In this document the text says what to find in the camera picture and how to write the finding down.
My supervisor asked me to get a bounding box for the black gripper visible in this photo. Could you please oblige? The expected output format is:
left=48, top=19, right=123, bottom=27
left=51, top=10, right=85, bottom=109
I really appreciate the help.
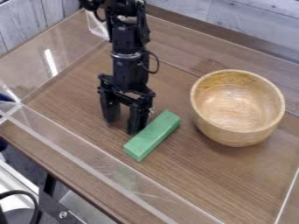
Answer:
left=97, top=52, right=155, bottom=135

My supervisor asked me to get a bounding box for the green rectangular block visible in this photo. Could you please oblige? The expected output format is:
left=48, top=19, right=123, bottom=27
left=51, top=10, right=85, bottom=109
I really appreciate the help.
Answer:
left=124, top=110, right=181, bottom=162

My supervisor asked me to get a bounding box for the brown wooden bowl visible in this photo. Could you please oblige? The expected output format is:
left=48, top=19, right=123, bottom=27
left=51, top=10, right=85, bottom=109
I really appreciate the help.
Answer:
left=191, top=69, right=286, bottom=147

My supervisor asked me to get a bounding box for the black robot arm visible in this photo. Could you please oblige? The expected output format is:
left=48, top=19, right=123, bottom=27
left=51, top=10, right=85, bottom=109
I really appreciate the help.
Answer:
left=79, top=0, right=160, bottom=135

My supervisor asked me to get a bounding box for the black table leg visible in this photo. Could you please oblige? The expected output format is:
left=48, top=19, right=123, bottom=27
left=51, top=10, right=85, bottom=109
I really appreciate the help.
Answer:
left=43, top=174, right=56, bottom=196

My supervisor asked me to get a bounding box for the black base with bolt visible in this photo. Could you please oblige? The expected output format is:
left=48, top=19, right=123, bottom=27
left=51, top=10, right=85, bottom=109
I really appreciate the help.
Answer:
left=36, top=191, right=85, bottom=224

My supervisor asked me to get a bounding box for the black cable loop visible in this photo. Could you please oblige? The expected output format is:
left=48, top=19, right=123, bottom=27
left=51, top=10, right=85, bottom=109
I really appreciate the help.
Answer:
left=0, top=190, right=43, bottom=224

